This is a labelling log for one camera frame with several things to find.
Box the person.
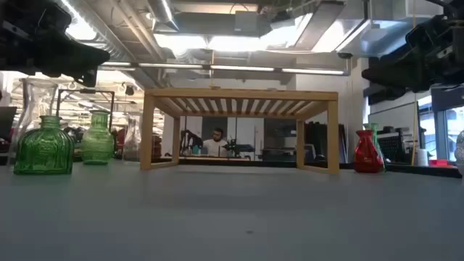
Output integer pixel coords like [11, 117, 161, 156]
[202, 127, 229, 157]

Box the smooth clear glass carafe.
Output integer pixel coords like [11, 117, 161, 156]
[7, 77, 59, 160]

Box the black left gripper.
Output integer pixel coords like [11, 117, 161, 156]
[0, 0, 111, 87]

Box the yellow hanging cord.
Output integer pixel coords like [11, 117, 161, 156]
[411, 0, 418, 166]

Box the red pear-shaped glass vase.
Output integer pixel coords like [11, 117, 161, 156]
[353, 129, 384, 174]

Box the white paper roll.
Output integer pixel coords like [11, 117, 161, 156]
[416, 148, 430, 167]

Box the clear glass vase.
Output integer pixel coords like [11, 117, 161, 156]
[455, 130, 464, 175]
[122, 115, 143, 163]

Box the black cabinet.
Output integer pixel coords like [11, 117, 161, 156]
[304, 121, 347, 162]

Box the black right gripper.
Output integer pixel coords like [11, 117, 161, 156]
[361, 10, 464, 106]

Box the black pegboard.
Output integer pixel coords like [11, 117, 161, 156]
[376, 132, 410, 164]

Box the squat green glass vase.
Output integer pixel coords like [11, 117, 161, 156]
[13, 115, 75, 175]

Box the dark monitor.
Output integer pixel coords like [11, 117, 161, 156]
[0, 107, 18, 141]

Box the black metal stand frame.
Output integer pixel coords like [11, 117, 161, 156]
[56, 88, 116, 157]

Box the round ribbed green glass vase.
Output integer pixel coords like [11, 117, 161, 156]
[80, 110, 115, 167]

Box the long ceiling light bar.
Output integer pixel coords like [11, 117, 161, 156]
[97, 61, 349, 76]

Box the wooden slatted shelf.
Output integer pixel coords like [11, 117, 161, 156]
[139, 86, 341, 175]

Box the silver ventilation duct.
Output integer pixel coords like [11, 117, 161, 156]
[335, 0, 445, 59]

